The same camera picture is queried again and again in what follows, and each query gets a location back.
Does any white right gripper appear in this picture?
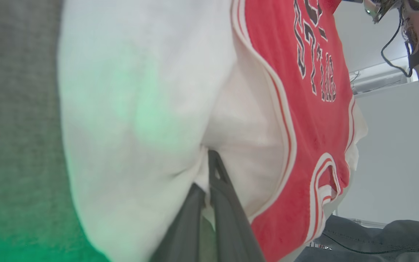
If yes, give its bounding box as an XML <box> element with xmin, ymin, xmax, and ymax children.
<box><xmin>362</xmin><ymin>0</ymin><xmax>401</xmax><ymax>23</ymax></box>

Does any dark grey fabric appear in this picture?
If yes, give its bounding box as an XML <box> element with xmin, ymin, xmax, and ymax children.
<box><xmin>295</xmin><ymin>215</ymin><xmax>419</xmax><ymax>262</ymax></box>

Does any white wall trunking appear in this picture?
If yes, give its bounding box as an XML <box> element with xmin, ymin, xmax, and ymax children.
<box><xmin>348</xmin><ymin>56</ymin><xmax>419</xmax><ymax>96</ymax></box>

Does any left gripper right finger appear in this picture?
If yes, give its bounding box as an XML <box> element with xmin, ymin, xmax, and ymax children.
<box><xmin>208</xmin><ymin>150</ymin><xmax>265</xmax><ymax>262</ymax></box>

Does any red and white basketball jersey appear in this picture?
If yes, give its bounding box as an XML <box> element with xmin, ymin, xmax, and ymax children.
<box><xmin>57</xmin><ymin>0</ymin><xmax>368</xmax><ymax>262</ymax></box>

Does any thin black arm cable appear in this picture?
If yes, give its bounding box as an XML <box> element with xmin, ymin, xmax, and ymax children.
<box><xmin>381</xmin><ymin>15</ymin><xmax>413</xmax><ymax>78</ymax></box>

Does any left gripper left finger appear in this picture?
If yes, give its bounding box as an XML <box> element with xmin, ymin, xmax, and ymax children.
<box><xmin>151</xmin><ymin>183</ymin><xmax>206</xmax><ymax>262</ymax></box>

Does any grey fabric sofa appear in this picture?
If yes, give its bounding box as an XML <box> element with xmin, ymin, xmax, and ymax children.
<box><xmin>0</xmin><ymin>0</ymin><xmax>110</xmax><ymax>262</ymax></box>

